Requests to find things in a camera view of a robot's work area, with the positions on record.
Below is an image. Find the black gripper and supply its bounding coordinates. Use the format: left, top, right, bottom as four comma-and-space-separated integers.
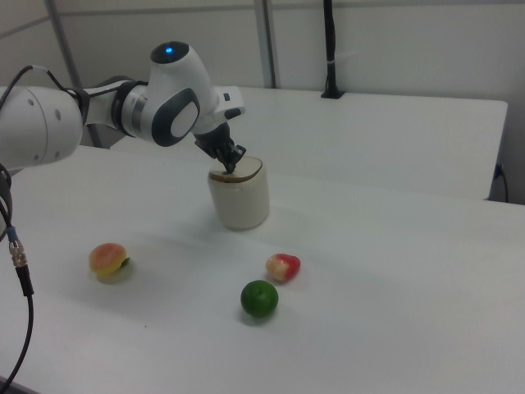
193, 121, 248, 173

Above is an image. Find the beige bin lid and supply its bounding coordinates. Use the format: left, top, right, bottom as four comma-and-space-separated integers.
208, 155, 264, 184

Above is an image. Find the white garbage bin body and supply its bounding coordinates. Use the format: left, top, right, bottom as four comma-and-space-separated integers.
208, 155, 272, 231

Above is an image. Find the red toy strawberry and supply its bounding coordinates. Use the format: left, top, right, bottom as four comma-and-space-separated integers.
265, 253, 302, 283

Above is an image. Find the green lime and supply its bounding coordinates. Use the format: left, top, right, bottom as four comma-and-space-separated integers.
240, 279, 280, 318

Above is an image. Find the black pole with clamp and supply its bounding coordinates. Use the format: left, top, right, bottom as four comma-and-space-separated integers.
320, 0, 345, 100

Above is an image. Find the orange pink toy peach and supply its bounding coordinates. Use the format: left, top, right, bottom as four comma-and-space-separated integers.
88, 242, 132, 278

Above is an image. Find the grey partition post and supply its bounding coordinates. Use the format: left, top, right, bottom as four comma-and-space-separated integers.
257, 0, 277, 89

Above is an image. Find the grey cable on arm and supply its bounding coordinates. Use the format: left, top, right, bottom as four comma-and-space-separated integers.
0, 65, 90, 108

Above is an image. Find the black cable with metal connector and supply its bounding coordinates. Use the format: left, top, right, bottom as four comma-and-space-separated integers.
0, 163, 36, 389

